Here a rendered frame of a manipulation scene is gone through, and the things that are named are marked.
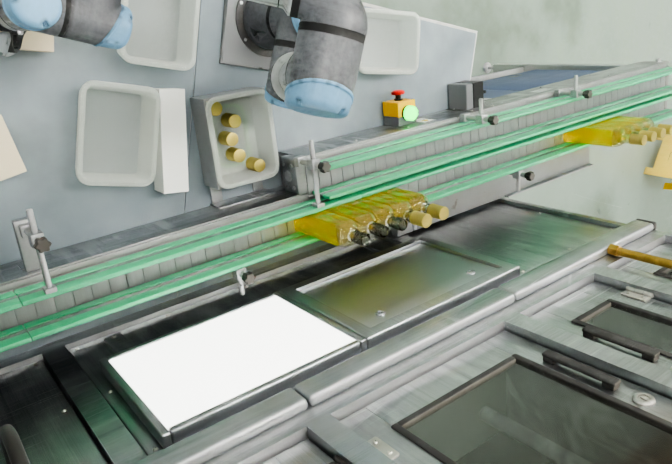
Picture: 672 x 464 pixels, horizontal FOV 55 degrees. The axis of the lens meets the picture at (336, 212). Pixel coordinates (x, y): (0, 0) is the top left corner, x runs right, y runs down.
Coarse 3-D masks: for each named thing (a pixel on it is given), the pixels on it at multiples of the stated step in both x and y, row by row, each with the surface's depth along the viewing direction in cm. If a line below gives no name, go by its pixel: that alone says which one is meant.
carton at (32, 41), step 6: (24, 36) 126; (30, 36) 127; (36, 36) 127; (42, 36) 128; (48, 36) 129; (24, 42) 126; (30, 42) 127; (36, 42) 128; (42, 42) 128; (48, 42) 129; (24, 48) 127; (30, 48) 127; (36, 48) 128; (42, 48) 128; (48, 48) 129
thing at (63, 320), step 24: (576, 144) 223; (504, 168) 205; (432, 192) 188; (456, 192) 187; (288, 240) 162; (312, 240) 160; (216, 264) 151; (240, 264) 149; (144, 288) 142; (168, 288) 140; (72, 312) 133; (96, 312) 132; (0, 336) 126; (24, 336) 125
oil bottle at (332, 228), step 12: (312, 216) 158; (324, 216) 157; (336, 216) 156; (300, 228) 163; (312, 228) 159; (324, 228) 154; (336, 228) 150; (348, 228) 150; (324, 240) 156; (336, 240) 151; (348, 240) 150
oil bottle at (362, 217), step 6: (342, 204) 164; (330, 210) 161; (336, 210) 159; (342, 210) 159; (348, 210) 158; (354, 210) 158; (360, 210) 157; (348, 216) 155; (354, 216) 154; (360, 216) 153; (366, 216) 153; (372, 216) 154; (360, 222) 152; (366, 222) 152; (360, 228) 153; (366, 228) 152; (372, 234) 154
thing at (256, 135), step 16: (224, 96) 152; (240, 96) 154; (256, 96) 161; (208, 112) 150; (224, 112) 160; (240, 112) 163; (256, 112) 164; (208, 128) 152; (224, 128) 161; (240, 128) 164; (256, 128) 166; (272, 128) 161; (240, 144) 165; (256, 144) 168; (272, 144) 162; (224, 160) 163; (272, 160) 164; (224, 176) 163; (240, 176) 162; (256, 176) 162; (272, 176) 164
